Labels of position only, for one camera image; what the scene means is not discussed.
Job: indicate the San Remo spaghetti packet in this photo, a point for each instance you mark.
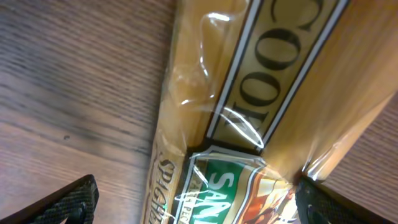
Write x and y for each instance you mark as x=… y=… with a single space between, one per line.
x=259 y=93

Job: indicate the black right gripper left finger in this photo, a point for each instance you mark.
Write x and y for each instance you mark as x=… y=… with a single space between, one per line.
x=74 y=203

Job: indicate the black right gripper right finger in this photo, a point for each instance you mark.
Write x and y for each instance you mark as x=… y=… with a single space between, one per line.
x=317 y=204

